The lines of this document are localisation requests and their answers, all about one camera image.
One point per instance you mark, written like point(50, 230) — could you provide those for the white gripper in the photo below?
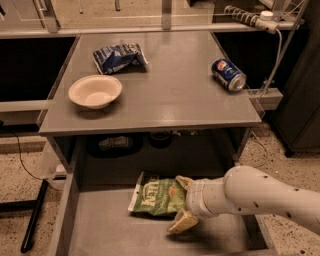
point(196, 198)

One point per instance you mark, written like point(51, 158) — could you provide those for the green jalapeno chip bag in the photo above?
point(157, 196)

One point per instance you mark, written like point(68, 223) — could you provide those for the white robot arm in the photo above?
point(245, 190)

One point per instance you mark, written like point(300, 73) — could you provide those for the grey counter cabinet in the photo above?
point(175, 91)

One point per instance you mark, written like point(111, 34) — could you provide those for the open grey drawer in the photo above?
point(94, 219)

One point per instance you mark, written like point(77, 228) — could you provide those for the blue chip bag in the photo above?
point(111, 59)

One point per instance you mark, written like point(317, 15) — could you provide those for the blue soda can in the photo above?
point(228, 75)

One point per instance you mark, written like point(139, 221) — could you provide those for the dark cabinet at right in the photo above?
point(297, 119)

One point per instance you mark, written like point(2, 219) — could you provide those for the white paper bowl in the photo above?
point(95, 91)

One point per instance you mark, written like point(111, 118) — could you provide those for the black metal stand leg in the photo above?
point(35, 206)

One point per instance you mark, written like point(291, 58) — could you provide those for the white power strip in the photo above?
point(263, 21)

